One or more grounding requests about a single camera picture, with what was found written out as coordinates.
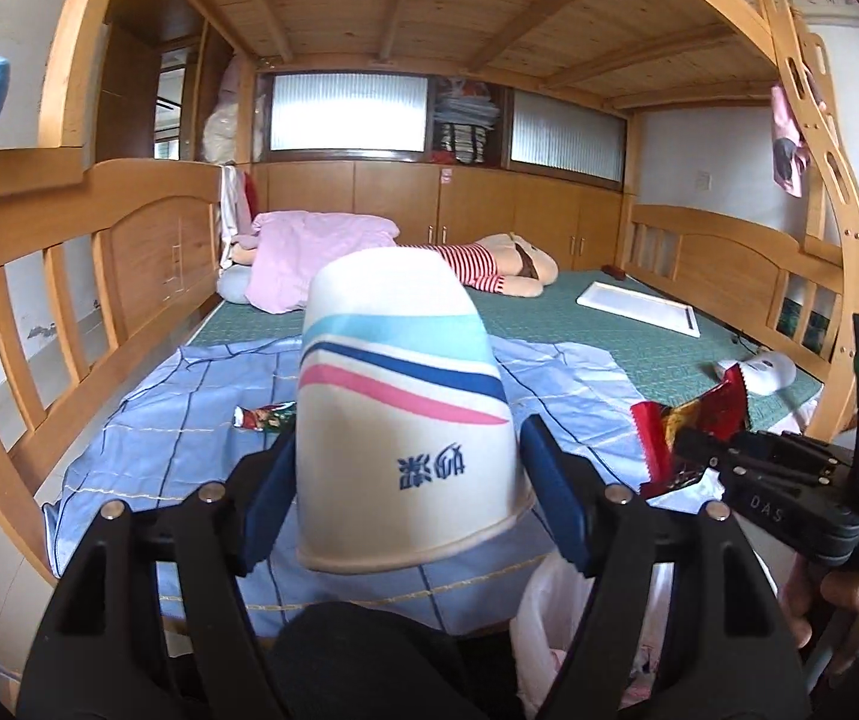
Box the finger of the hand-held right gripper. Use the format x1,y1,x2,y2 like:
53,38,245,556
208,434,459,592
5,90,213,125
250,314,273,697
729,465,852,494
673,427,854,467

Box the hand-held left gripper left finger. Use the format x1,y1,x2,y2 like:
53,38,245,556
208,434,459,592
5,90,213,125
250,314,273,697
16,431,303,720

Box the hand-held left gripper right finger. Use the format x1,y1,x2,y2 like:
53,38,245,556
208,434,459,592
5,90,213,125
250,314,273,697
519,414,813,720

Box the red foil wrapper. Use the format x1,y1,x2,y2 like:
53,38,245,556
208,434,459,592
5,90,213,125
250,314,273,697
630,364,749,500

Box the white plastic trash bag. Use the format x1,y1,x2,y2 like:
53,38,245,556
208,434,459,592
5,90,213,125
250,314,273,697
511,549,672,720

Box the striped white paper cup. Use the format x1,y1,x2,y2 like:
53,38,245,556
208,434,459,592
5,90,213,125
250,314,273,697
295,249,537,575

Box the red and green candy wrapper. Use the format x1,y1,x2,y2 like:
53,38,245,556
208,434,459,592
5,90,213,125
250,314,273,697
232,402,300,436

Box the white face mask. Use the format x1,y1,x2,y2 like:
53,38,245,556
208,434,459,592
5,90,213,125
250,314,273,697
714,349,798,398

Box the light blue checked bed sheet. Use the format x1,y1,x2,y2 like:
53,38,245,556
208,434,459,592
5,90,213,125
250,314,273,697
43,334,723,620

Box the green woven bed mat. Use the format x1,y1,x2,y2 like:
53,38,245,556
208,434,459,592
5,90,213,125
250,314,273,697
193,270,824,428

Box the flat white board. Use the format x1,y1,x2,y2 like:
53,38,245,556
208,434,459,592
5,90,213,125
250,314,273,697
575,281,702,338

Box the pale blue pillow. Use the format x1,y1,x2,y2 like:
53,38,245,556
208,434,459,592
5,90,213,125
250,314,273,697
217,266,254,306

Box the plush doll in striped dress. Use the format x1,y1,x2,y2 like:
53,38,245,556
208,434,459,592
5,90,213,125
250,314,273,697
397,232,559,295

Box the pink blanket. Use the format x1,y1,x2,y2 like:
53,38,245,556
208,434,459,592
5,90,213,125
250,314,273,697
245,211,402,314

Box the hanging white cloth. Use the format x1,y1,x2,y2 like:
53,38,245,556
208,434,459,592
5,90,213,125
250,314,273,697
219,163,259,256

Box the wooden bunk ladder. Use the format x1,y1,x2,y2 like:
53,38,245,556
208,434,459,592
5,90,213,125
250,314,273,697
755,0,859,421

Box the narrow frosted glass window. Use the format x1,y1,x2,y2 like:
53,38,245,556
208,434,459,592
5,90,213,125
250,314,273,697
510,88,629,185

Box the white plastic bundles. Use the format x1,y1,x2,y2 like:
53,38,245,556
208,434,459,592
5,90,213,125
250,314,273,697
202,52,258,164

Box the stack of bags on shelf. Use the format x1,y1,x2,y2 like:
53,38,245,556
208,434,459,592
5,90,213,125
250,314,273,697
433,79,504,164

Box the wide frosted glass window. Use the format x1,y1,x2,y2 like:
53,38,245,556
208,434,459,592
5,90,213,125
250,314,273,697
270,73,430,155

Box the dark wooden wardrobe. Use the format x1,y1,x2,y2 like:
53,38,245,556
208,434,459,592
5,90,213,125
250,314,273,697
103,0,235,162

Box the wooden bunk bed frame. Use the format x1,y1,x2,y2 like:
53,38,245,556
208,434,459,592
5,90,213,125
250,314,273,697
0,0,859,691

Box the pink wall poster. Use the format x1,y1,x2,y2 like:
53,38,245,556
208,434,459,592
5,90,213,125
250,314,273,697
770,86,813,200

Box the wooden wall cabinet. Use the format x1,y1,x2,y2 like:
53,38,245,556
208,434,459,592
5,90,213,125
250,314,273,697
249,157,629,275

